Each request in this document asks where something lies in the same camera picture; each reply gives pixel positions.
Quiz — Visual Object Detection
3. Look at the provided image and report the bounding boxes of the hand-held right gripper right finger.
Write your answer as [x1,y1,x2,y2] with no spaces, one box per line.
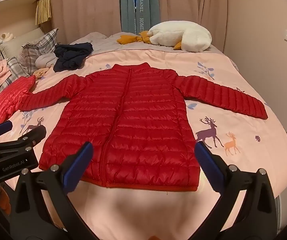
[194,141,278,240]

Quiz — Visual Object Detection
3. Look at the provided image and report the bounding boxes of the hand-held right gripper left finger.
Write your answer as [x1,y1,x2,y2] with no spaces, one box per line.
[10,141,94,240]

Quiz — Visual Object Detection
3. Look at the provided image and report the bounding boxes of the folded light red down jacket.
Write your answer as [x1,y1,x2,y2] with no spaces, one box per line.
[0,76,36,127]

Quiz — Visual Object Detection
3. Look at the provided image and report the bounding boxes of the orange cloth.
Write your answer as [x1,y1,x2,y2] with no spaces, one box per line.
[0,186,11,214]

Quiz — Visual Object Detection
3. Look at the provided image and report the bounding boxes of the small orange doll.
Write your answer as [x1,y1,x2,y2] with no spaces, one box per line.
[32,68,51,80]

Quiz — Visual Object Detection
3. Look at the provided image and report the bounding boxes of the small plaid pillow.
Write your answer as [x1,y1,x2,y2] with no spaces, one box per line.
[1,56,31,90]

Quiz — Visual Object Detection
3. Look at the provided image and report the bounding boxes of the grey crumpled cloth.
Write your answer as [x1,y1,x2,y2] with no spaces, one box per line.
[35,54,59,68]

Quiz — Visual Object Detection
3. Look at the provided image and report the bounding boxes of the pink deer-print duvet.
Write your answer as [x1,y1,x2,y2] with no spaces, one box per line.
[0,48,287,240]

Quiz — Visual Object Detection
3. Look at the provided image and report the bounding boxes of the large plaid pillow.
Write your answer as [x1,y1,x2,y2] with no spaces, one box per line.
[21,28,59,77]

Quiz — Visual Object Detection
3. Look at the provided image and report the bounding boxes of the navy blue garment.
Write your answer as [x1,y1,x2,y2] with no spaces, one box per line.
[53,42,94,72]

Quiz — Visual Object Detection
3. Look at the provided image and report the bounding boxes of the beige headboard cushion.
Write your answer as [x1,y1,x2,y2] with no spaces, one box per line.
[0,27,45,63]

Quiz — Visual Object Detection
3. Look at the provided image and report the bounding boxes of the yellow tassel hanging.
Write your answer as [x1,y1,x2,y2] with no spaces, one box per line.
[35,0,52,25]

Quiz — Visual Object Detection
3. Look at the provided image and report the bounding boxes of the pink curtain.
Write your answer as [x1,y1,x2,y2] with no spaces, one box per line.
[45,0,122,46]
[156,0,235,55]

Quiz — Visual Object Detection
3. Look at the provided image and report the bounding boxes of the white goose plush toy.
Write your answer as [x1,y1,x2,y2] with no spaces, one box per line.
[117,21,213,53]

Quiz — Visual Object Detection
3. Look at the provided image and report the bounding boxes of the blue-grey curtain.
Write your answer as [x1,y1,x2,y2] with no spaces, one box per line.
[120,0,161,34]

